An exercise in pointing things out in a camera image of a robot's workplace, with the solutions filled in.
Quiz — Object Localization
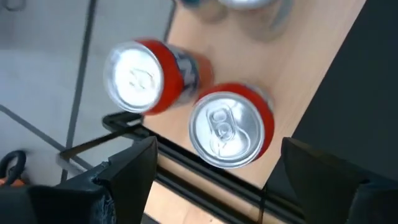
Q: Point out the wooden shelf board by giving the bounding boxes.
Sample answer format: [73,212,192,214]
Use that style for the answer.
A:
[143,182,228,224]
[142,0,368,190]

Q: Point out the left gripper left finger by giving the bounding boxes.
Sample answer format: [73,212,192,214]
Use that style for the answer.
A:
[29,136,159,224]

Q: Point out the white slim Celsius can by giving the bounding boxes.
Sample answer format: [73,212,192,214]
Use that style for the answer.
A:
[217,0,295,43]

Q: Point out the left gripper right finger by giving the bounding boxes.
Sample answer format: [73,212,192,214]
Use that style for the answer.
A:
[280,137,398,224]

